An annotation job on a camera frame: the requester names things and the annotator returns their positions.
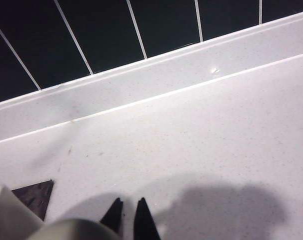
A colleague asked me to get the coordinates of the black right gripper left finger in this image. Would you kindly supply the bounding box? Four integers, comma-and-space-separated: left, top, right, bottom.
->
99, 197, 124, 233

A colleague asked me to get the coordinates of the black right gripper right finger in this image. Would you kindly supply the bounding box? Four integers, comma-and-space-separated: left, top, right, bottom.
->
133, 197, 163, 240

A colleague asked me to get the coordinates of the pale green ceramic mug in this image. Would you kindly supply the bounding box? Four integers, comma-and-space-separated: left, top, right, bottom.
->
0, 184, 120, 240

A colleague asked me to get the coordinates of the black kitchen sink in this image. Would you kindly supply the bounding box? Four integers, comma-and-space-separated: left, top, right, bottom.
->
10, 178, 55, 222

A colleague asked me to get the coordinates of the white backsplash ledge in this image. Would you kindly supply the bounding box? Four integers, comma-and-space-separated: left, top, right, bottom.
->
0, 11, 303, 145

